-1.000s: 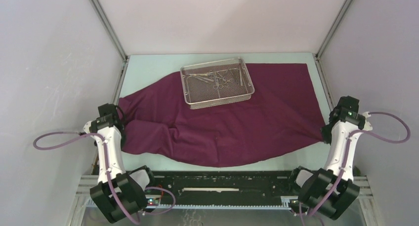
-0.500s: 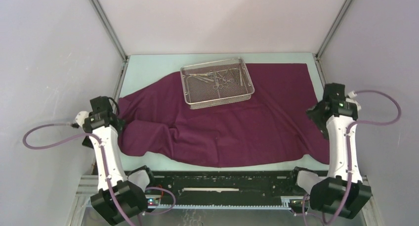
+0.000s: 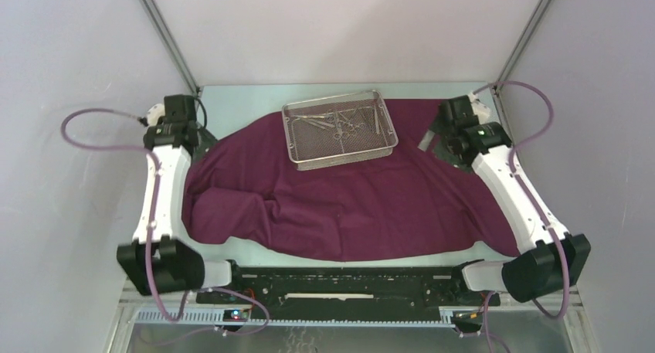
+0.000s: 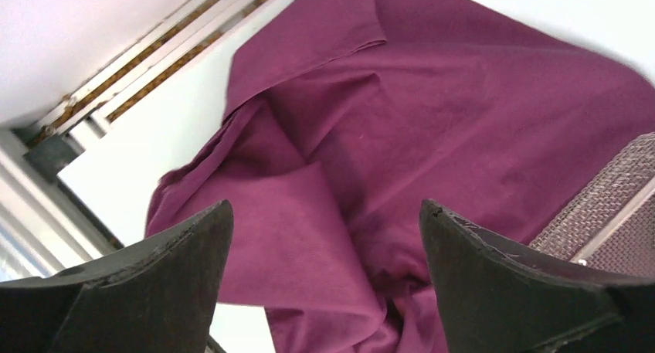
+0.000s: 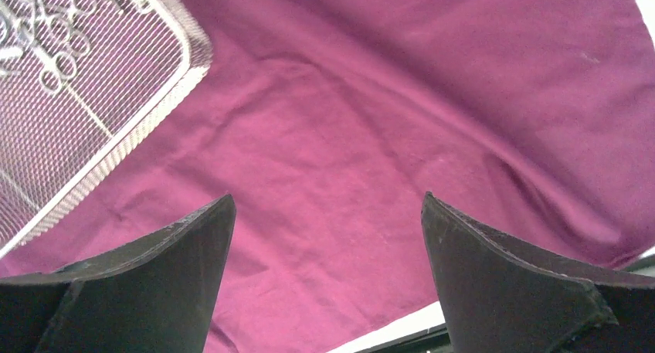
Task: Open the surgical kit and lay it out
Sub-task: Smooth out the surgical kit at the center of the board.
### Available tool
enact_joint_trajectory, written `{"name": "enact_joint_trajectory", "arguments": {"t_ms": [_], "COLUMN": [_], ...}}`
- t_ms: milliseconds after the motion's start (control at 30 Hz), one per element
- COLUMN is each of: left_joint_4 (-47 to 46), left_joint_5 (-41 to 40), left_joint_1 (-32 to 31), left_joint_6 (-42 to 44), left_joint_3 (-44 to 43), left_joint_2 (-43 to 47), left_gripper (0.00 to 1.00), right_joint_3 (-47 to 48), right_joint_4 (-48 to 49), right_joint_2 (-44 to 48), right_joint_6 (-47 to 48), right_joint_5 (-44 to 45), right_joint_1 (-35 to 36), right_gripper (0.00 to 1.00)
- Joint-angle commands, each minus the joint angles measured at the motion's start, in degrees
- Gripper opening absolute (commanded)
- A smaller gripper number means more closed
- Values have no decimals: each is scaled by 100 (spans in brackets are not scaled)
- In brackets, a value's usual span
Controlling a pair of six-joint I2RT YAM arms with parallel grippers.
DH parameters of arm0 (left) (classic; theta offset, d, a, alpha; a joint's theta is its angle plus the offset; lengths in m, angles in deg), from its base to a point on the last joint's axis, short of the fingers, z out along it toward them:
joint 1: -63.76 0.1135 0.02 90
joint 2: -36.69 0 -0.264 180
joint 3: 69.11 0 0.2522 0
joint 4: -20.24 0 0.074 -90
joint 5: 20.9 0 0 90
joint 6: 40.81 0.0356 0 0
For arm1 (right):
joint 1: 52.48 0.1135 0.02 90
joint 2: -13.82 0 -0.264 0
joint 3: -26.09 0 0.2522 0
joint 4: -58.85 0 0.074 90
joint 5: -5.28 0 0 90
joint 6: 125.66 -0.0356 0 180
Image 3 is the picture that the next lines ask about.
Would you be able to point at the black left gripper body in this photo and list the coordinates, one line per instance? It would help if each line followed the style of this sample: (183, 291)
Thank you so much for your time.
(205, 139)

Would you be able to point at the steel surgical forceps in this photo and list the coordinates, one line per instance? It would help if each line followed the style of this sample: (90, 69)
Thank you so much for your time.
(325, 121)

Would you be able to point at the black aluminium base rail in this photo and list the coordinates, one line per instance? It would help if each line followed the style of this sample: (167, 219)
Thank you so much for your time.
(421, 297)

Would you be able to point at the steel surgical scissors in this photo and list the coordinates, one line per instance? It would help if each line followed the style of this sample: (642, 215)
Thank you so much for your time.
(344, 132)

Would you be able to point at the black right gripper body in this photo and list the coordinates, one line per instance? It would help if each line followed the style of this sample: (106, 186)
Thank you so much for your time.
(442, 146)

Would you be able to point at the magenta surgical wrap cloth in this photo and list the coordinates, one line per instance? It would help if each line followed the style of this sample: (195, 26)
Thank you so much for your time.
(406, 204)

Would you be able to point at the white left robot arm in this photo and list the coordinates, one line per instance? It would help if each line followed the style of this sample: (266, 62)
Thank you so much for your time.
(160, 245)

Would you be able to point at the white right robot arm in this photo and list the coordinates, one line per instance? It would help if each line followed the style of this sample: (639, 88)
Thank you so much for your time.
(550, 258)

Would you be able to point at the metal mesh instrument tray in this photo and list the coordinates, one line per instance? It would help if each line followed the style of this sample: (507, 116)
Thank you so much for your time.
(310, 147)

